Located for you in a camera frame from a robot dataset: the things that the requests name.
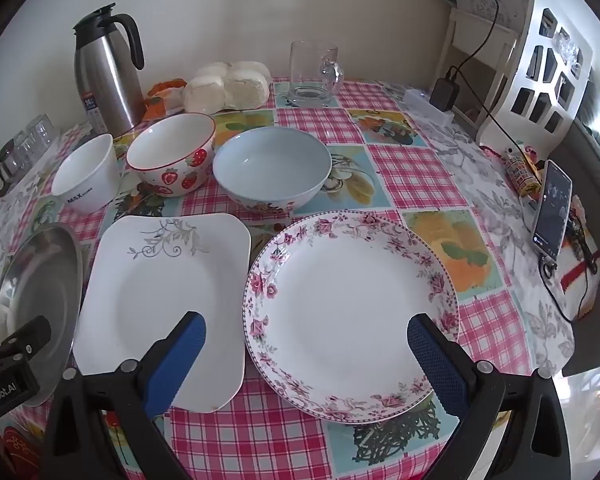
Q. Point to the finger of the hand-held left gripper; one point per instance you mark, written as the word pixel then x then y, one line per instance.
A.
pixel 27 340

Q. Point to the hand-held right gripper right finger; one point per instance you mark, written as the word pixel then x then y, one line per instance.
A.
pixel 437 365

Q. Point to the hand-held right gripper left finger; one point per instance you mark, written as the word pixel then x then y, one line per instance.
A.
pixel 177 365

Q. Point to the stainless steel basin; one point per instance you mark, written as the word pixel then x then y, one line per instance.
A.
pixel 35 280

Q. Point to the square white plate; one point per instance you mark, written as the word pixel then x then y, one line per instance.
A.
pixel 145 285

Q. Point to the round pink floral plate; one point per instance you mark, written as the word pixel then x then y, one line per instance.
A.
pixel 340 310

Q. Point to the small white bowl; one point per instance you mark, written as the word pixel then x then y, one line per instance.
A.
pixel 90 175

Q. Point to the strawberry print bowl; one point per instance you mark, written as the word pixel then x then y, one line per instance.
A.
pixel 170 180

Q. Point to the light blue bowl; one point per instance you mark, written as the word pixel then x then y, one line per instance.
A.
pixel 270 165

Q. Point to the red patterned box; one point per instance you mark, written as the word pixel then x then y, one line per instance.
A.
pixel 10 452

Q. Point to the small clear glass cup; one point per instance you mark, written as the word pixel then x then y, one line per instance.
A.
pixel 42 132
pixel 22 147

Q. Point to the smartphone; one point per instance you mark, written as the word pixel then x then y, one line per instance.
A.
pixel 552 210

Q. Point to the pink checked fruit tablecloth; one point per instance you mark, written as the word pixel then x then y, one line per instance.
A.
pixel 405 170

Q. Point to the small checked label bottle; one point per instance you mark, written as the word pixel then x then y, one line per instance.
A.
pixel 520 175

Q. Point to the small colourful toy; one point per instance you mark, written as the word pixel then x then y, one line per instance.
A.
pixel 532 160

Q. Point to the grey sofa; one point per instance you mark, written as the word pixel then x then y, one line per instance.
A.
pixel 595 170

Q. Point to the orange snack packet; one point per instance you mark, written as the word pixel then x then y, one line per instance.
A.
pixel 162 102

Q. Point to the white power strip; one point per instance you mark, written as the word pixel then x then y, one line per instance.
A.
pixel 420 102

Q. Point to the stainless steel thermos jug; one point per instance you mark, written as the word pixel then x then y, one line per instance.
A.
pixel 105 85

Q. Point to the black charger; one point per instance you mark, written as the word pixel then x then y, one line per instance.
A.
pixel 444 92

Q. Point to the bag of white steamed buns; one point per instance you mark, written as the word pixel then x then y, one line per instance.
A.
pixel 230 87

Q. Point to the clear glass mug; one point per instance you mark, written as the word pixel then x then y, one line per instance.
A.
pixel 305 95

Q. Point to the white lattice shelf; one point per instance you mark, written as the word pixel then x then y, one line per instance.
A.
pixel 527 35

